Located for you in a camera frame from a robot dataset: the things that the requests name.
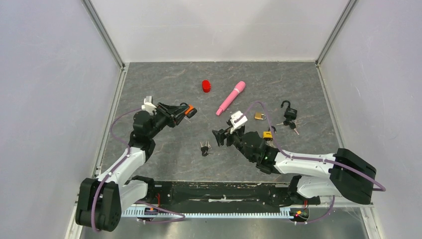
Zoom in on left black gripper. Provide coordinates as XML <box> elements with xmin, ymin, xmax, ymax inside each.
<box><xmin>147</xmin><ymin>102</ymin><xmax>190</xmax><ymax>139</ymax></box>

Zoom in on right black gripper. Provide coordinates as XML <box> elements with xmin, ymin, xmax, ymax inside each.
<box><xmin>212</xmin><ymin>124</ymin><xmax>255</xmax><ymax>162</ymax></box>

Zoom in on orange black padlock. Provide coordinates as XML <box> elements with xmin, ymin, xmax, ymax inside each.
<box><xmin>185</xmin><ymin>105</ymin><xmax>198</xmax><ymax>119</ymax></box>

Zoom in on yellow black padlock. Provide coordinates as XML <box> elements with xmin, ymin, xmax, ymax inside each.
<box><xmin>262</xmin><ymin>126</ymin><xmax>276</xmax><ymax>141</ymax></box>

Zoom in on black-head key bunch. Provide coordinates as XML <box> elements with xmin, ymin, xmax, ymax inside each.
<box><xmin>200</xmin><ymin>141</ymin><xmax>212</xmax><ymax>157</ymax></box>

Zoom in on black-head key set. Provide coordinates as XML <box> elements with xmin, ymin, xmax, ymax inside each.
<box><xmin>277</xmin><ymin>120</ymin><xmax>299</xmax><ymax>135</ymax></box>

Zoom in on black Kaijing padlock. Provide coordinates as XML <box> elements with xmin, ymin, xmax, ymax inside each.
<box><xmin>281</xmin><ymin>100</ymin><xmax>298</xmax><ymax>121</ymax></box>

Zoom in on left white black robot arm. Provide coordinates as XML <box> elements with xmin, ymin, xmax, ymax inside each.
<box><xmin>75</xmin><ymin>97</ymin><xmax>197</xmax><ymax>232</ymax></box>

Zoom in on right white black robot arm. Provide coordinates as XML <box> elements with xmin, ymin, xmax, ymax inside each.
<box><xmin>212</xmin><ymin>126</ymin><xmax>376</xmax><ymax>205</ymax></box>

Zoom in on small brass padlock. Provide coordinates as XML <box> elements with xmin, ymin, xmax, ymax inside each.
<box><xmin>254</xmin><ymin>112</ymin><xmax>267</xmax><ymax>120</ymax></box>

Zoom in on red plastic cap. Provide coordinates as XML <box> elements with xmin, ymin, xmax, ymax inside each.
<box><xmin>202</xmin><ymin>80</ymin><xmax>211</xmax><ymax>93</ymax></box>

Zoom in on pink cylindrical wand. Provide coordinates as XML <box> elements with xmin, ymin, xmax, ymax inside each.
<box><xmin>216</xmin><ymin>81</ymin><xmax>246</xmax><ymax>116</ymax></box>

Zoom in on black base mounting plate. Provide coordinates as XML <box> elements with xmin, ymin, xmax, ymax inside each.
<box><xmin>143</xmin><ymin>181</ymin><xmax>320</xmax><ymax>207</ymax></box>

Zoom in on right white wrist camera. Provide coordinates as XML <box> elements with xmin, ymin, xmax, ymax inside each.
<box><xmin>228</xmin><ymin>111</ymin><xmax>247</xmax><ymax>134</ymax></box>

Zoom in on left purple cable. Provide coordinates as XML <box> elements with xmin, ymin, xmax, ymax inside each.
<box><xmin>91</xmin><ymin>108</ymin><xmax>186</xmax><ymax>233</ymax></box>

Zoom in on purple cable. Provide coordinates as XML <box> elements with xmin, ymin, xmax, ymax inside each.
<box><xmin>91</xmin><ymin>108</ymin><xmax>186</xmax><ymax>233</ymax></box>
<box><xmin>242</xmin><ymin>101</ymin><xmax>386</xmax><ymax>225</ymax></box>

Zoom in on white slotted cable duct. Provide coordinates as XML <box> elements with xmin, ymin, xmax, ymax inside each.
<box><xmin>121</xmin><ymin>205</ymin><xmax>309</xmax><ymax>219</ymax></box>

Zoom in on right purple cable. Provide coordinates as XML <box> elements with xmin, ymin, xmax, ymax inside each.
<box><xmin>242</xmin><ymin>101</ymin><xmax>386</xmax><ymax>225</ymax></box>

